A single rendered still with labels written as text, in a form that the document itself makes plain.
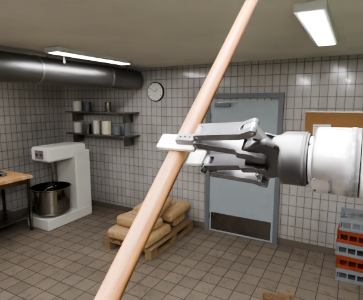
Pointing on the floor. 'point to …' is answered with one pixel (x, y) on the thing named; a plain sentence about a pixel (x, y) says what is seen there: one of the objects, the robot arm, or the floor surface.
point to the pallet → (150, 253)
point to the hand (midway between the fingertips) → (181, 150)
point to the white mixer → (62, 186)
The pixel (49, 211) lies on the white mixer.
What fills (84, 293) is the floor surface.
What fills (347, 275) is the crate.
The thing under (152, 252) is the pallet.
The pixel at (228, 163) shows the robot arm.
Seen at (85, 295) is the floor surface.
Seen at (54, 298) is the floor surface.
